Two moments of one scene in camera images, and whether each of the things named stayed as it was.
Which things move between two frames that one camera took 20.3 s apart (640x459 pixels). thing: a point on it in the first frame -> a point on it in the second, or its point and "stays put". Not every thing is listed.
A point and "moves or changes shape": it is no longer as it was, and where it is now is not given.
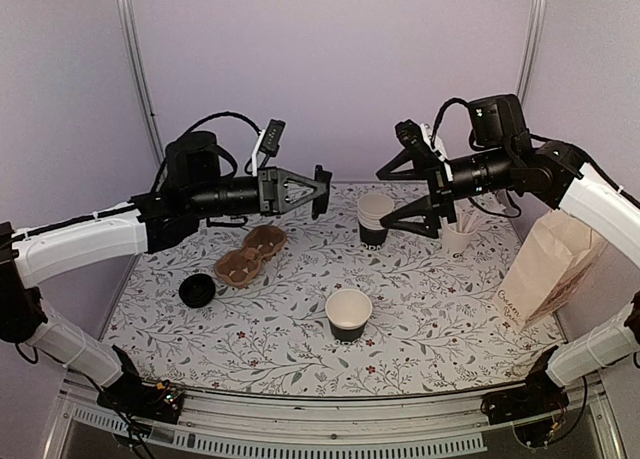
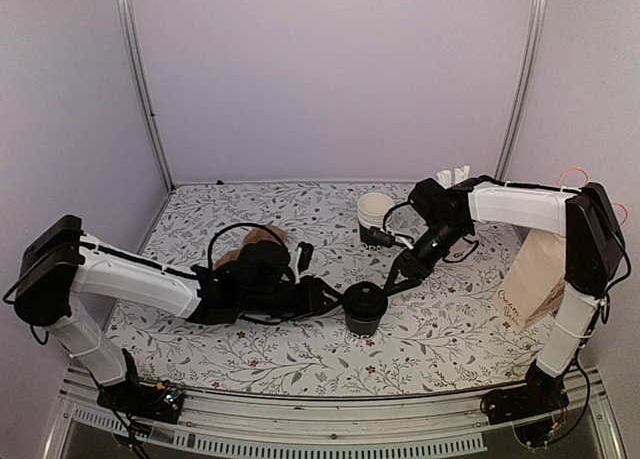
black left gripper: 278,177 -> 313,299
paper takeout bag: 556,257 stays put
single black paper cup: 348,311 moves or changes shape
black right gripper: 439,188 -> 413,269
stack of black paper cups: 370,209 stays put
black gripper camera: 271,140 -> 305,256
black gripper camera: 412,136 -> 373,235
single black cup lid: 319,205 -> 364,301
